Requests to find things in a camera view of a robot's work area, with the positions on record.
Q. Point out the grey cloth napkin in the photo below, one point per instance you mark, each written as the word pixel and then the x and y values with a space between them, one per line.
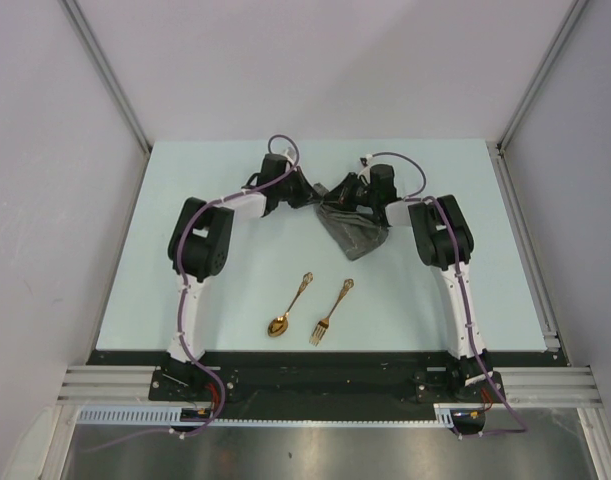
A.
pixel 354 233

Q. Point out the gold spoon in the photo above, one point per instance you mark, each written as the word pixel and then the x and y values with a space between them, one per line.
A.
pixel 279 325

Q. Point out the gold fork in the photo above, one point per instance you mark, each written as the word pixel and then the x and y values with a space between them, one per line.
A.
pixel 322 325

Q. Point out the aluminium frame post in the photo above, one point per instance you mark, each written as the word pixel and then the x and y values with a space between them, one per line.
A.
pixel 562 36
pixel 103 68

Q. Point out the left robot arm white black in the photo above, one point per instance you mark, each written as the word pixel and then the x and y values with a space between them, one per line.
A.
pixel 199 248

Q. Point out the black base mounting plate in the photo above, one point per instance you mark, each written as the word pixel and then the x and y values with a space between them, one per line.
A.
pixel 324 386

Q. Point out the right aluminium frame post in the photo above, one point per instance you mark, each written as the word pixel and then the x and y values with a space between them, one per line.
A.
pixel 562 36

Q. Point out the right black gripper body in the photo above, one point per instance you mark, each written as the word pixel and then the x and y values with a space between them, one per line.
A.
pixel 372 195

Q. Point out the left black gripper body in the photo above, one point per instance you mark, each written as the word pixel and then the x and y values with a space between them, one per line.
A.
pixel 286 189

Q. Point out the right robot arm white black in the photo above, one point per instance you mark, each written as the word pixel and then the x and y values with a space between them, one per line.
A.
pixel 445 244

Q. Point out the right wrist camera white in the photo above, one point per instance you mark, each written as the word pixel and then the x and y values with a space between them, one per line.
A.
pixel 365 161

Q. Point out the right aluminium side rail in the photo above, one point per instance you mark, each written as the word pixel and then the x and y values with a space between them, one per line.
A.
pixel 540 296

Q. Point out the left aluminium frame post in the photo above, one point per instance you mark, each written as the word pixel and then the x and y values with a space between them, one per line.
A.
pixel 103 68

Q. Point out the front aluminium frame rail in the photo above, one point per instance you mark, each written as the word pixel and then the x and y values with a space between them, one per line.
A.
pixel 524 387

